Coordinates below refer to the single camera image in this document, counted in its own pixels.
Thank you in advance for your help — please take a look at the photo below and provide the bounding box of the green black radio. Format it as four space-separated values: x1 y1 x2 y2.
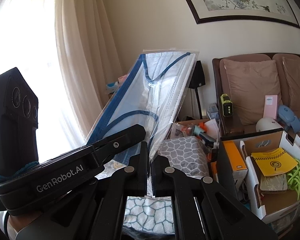
220 94 234 117

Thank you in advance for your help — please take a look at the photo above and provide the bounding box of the long orange box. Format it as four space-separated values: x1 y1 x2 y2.
223 140 248 200

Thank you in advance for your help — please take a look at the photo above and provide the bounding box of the yellow checkered packet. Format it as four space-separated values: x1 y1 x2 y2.
250 148 299 177

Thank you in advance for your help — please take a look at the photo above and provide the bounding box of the stone pattern blanket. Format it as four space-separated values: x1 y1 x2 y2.
107 137 209 234

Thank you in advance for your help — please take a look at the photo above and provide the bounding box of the white dome device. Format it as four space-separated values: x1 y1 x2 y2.
255 118 283 132

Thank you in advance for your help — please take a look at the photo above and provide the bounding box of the black speaker stand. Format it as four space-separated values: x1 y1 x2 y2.
194 87 203 119

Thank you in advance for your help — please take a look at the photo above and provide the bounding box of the person's left forearm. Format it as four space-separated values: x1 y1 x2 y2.
2 205 55 240

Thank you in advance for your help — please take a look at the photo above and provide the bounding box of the green rope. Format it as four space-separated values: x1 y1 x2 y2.
286 159 300 202

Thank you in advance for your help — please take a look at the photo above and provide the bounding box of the black speaker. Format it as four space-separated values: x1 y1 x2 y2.
189 60 205 88

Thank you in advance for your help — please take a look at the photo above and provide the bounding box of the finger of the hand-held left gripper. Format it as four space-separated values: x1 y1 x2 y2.
86 124 147 167

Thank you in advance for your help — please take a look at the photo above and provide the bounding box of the brown sofa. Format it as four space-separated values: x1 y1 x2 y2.
212 52 300 143

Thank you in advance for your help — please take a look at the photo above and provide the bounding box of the blue tissue packet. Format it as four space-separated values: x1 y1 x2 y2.
105 82 119 94

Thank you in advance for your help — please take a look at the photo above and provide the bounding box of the white cardboard box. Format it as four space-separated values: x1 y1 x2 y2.
221 129 300 224

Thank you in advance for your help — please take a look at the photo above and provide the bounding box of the pink box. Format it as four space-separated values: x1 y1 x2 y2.
262 95 278 120

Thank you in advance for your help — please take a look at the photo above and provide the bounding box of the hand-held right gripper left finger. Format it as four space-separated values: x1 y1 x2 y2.
16 141 148 240

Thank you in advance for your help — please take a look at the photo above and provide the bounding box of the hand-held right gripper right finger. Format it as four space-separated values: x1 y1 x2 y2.
150 154 278 240

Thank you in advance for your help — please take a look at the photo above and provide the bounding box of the teal glue gun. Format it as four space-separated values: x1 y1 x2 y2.
192 126 217 145

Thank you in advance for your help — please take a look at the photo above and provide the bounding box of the face mask pack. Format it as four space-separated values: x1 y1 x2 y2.
84 47 200 165

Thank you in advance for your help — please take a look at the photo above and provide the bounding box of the brown sofa cushion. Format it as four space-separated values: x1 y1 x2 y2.
282 57 300 105
224 59 284 125

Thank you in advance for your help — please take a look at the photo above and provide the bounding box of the blue massager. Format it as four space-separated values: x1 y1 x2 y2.
277 104 300 132

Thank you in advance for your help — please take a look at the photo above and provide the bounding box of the white paper sheet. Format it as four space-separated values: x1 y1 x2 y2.
204 119 220 135

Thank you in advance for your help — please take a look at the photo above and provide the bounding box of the cream curtain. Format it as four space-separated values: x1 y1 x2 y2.
0 0 123 155

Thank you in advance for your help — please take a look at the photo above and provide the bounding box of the bamboo print phone case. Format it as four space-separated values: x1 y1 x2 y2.
259 174 288 194

